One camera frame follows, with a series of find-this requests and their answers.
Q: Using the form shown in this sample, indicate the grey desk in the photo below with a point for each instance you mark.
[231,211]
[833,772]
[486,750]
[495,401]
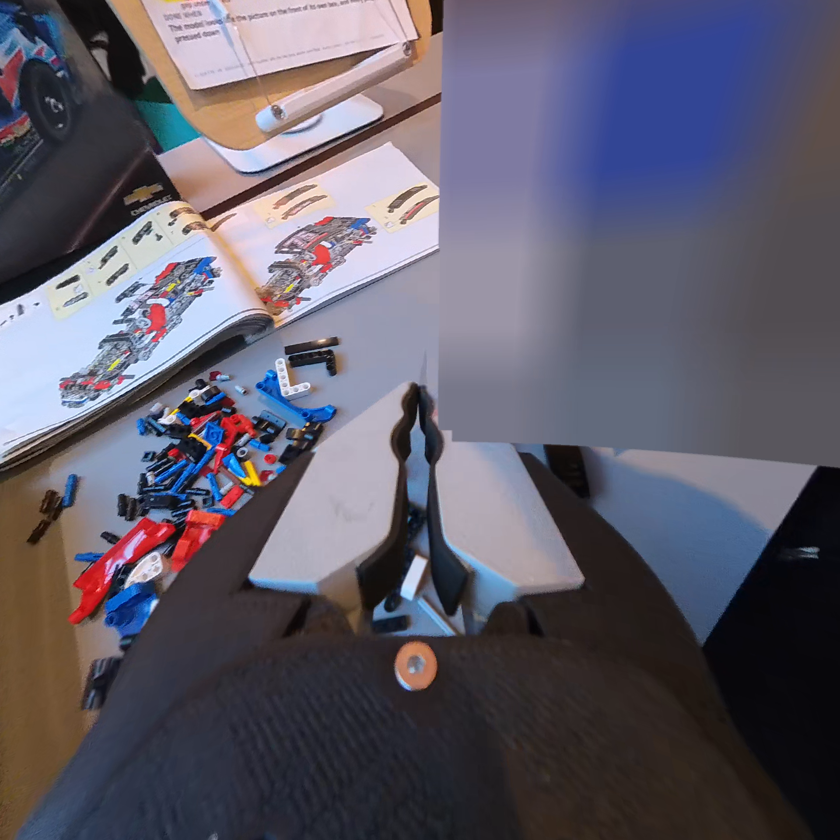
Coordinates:
[656,538]

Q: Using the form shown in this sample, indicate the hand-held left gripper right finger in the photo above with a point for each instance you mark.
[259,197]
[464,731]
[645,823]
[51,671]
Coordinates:
[505,525]

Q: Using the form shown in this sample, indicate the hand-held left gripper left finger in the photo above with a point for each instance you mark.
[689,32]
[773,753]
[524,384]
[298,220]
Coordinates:
[334,518]

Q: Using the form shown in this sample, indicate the pile of toy building pieces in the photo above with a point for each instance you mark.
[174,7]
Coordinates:
[111,564]

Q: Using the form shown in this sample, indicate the printed instruction sheet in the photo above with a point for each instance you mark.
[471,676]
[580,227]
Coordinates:
[295,39]

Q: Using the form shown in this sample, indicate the toy car instruction booklet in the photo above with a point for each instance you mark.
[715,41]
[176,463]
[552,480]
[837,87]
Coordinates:
[164,315]

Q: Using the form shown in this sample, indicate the black toy car box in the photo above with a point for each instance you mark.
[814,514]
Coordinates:
[79,184]

